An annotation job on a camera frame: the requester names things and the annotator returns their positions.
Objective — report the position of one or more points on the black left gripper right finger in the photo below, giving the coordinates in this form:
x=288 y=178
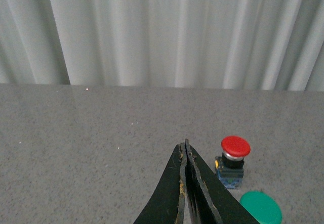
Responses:
x=208 y=199

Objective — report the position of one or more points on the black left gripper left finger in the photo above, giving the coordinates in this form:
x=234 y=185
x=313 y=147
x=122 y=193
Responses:
x=167 y=202

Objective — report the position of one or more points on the red mushroom push button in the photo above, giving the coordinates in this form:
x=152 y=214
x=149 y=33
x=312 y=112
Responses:
x=230 y=166

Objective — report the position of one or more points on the green mushroom push button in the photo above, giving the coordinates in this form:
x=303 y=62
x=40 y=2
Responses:
x=262 y=207

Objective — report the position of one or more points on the white pleated curtain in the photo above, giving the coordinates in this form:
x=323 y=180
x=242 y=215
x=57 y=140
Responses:
x=235 y=44

